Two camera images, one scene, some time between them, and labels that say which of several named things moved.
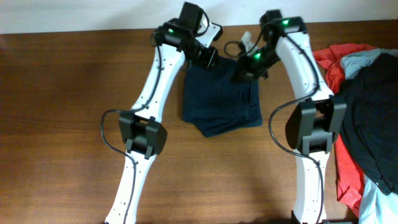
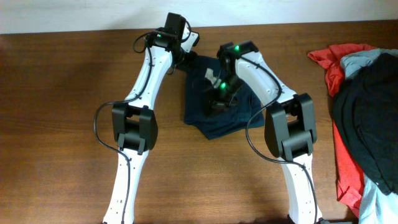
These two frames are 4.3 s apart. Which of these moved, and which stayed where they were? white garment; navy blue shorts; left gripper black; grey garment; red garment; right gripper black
Moved: right gripper black; left gripper black
Stayed: white garment; navy blue shorts; grey garment; red garment
